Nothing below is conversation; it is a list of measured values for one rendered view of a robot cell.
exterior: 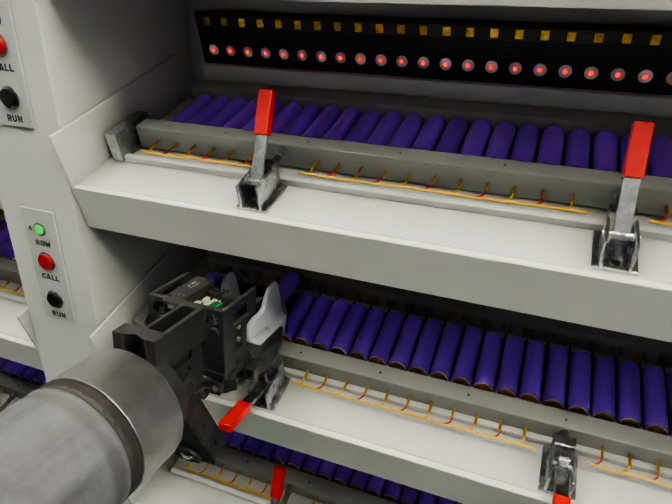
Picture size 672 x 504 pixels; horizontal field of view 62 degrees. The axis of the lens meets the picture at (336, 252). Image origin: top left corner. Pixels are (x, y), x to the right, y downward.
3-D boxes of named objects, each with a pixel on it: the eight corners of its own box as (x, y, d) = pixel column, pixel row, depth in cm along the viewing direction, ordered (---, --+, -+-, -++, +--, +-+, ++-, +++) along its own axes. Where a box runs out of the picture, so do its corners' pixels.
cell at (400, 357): (422, 329, 59) (406, 376, 54) (406, 325, 60) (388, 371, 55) (423, 316, 58) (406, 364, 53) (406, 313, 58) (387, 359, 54)
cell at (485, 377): (502, 346, 56) (491, 397, 52) (483, 342, 57) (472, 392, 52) (504, 334, 55) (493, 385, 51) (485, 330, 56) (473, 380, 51)
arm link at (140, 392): (149, 516, 36) (36, 471, 39) (194, 466, 40) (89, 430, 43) (138, 399, 33) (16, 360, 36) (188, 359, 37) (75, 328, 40)
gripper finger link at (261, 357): (295, 330, 53) (242, 375, 45) (295, 344, 53) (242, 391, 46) (253, 318, 55) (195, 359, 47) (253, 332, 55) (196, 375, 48)
